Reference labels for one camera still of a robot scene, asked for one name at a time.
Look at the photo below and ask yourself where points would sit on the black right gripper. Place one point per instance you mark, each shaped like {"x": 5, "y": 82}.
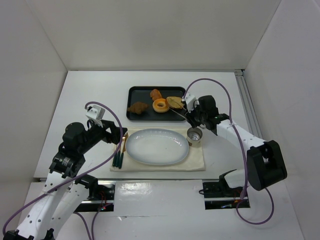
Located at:
{"x": 193, "y": 117}

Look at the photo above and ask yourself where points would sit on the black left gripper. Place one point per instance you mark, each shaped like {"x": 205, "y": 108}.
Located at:
{"x": 114, "y": 133}

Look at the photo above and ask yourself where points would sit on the steel serving tongs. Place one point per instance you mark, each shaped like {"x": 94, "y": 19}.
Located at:
{"x": 182, "y": 112}

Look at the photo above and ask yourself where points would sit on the sliced seeded bread loaf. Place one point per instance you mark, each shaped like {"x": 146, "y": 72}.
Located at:
{"x": 174, "y": 102}

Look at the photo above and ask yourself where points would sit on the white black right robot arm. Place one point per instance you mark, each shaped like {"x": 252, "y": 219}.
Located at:
{"x": 264, "y": 163}

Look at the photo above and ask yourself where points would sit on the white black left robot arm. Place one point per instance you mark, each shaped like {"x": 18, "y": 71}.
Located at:
{"x": 63, "y": 191}

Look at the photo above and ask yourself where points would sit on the steel cup with cream sleeve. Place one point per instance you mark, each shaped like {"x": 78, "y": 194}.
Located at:
{"x": 194, "y": 136}

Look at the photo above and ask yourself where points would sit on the brown chocolate croissant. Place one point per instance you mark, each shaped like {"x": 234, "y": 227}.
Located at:
{"x": 138, "y": 108}

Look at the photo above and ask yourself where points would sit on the orange glazed bagel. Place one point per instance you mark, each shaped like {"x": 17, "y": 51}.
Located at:
{"x": 160, "y": 106}

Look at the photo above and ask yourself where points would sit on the pale blue oval plate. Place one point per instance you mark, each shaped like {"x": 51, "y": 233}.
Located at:
{"x": 155, "y": 146}

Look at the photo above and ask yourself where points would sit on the black baking tray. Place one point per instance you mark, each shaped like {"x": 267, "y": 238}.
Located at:
{"x": 142, "y": 94}

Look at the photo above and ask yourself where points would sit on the orange-brown pastry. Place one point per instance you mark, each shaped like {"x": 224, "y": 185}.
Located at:
{"x": 155, "y": 95}

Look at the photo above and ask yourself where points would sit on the cream cloth placemat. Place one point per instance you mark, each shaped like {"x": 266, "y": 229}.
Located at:
{"x": 194, "y": 161}

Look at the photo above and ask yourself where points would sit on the gold knife green handle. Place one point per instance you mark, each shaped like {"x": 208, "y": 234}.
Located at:
{"x": 123, "y": 150}

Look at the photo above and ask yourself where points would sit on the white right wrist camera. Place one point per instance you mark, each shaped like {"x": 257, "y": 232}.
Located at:
{"x": 190, "y": 101}

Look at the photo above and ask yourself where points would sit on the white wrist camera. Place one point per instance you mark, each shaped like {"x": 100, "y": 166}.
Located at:
{"x": 95, "y": 113}
{"x": 190, "y": 101}

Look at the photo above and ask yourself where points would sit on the gold spoon green handle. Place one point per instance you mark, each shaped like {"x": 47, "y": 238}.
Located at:
{"x": 114, "y": 156}

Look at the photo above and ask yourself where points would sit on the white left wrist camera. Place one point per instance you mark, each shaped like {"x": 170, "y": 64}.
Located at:
{"x": 95, "y": 113}

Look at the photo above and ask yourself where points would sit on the gold fork green handle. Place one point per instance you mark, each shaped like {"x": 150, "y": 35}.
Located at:
{"x": 117, "y": 157}

